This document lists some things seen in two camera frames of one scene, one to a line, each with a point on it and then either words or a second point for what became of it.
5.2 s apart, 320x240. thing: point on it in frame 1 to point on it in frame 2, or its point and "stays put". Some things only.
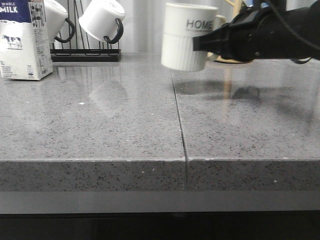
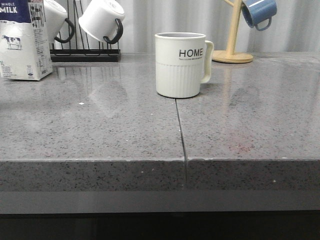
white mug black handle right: x=104 y=19 stays put
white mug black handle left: x=56 y=16 stays put
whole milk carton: x=24 y=50 stays put
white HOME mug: x=181 y=22 to x=183 y=61
